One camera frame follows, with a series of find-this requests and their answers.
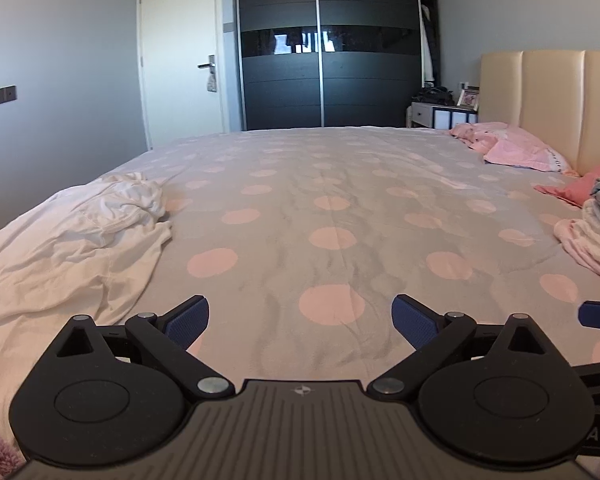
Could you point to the white picture frame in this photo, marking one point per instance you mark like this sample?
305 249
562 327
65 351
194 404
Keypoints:
468 98

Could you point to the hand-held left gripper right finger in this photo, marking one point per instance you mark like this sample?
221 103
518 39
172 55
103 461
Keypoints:
412 322

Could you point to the black bag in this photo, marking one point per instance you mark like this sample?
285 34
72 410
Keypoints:
432 96

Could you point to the white door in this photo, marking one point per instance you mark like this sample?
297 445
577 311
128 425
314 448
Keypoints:
180 35

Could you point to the small hanging pouch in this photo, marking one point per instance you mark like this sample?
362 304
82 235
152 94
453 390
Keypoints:
212 82

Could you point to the bed with polka dot cover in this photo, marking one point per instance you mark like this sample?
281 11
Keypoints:
330 200

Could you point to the coral pink pillow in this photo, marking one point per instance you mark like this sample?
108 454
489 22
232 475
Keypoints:
585 185

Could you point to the pink crumpled blanket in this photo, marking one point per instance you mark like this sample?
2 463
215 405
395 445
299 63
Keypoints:
520 150

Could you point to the dark open shelf unit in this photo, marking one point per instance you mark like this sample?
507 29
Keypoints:
430 35

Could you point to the white nightstand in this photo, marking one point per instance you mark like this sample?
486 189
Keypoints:
430 115

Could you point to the white garment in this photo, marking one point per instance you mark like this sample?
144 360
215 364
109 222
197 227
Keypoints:
55 270

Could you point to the cream padded headboard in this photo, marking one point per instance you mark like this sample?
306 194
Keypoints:
550 100

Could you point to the dark sliding door wardrobe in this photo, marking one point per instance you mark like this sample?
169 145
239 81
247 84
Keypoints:
330 60

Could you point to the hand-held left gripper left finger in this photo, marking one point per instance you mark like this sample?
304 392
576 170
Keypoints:
187 322

